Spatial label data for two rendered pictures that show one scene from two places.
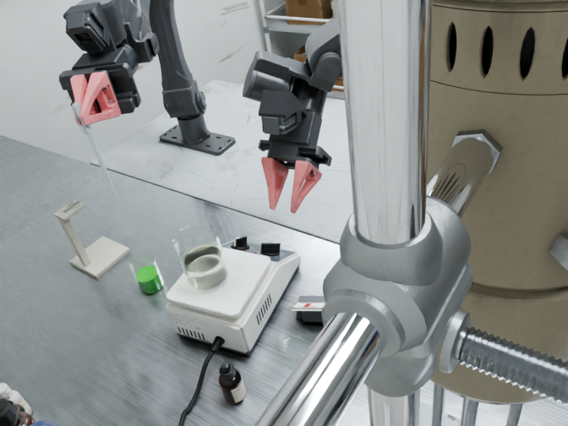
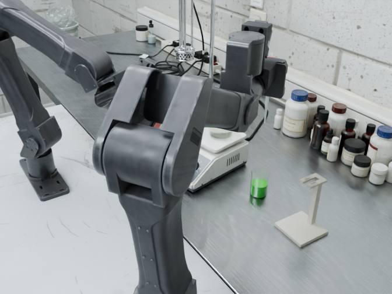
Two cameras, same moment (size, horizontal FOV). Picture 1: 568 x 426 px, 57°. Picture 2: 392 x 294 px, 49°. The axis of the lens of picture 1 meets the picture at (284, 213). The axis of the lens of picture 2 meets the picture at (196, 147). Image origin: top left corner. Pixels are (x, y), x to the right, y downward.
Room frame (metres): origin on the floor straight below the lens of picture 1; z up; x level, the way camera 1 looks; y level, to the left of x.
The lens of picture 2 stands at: (1.50, 0.33, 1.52)
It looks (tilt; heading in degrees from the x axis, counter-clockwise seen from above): 30 degrees down; 196
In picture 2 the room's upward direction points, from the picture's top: 1 degrees clockwise
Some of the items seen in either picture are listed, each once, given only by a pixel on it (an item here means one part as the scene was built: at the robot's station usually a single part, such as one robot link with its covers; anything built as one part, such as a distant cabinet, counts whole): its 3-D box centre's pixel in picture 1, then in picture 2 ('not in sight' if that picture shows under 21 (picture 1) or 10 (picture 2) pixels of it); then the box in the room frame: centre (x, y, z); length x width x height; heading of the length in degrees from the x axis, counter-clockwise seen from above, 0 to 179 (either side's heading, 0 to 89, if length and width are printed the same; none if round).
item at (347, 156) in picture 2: not in sight; (353, 152); (0.44, 0.46, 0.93); 0.05 x 0.05 x 0.06
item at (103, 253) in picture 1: (87, 232); (305, 205); (0.75, 0.35, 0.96); 0.08 x 0.08 x 0.13; 48
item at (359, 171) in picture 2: not in sight; (361, 165); (0.49, 0.48, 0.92); 0.04 x 0.04 x 0.04
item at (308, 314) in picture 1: (324, 303); not in sight; (0.53, -0.04, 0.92); 0.09 x 0.06 x 0.04; 76
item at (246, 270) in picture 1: (220, 278); (214, 135); (0.55, 0.11, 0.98); 0.12 x 0.12 x 0.01; 60
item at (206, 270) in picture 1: (204, 258); (220, 121); (0.56, 0.12, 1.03); 0.07 x 0.06 x 0.08; 151
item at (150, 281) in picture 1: (147, 274); (259, 183); (0.65, 0.24, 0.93); 0.04 x 0.04 x 0.06
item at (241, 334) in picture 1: (234, 286); (207, 153); (0.58, 0.10, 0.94); 0.22 x 0.13 x 0.08; 150
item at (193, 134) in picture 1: (193, 127); not in sight; (1.13, 0.18, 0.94); 0.20 x 0.07 x 0.08; 50
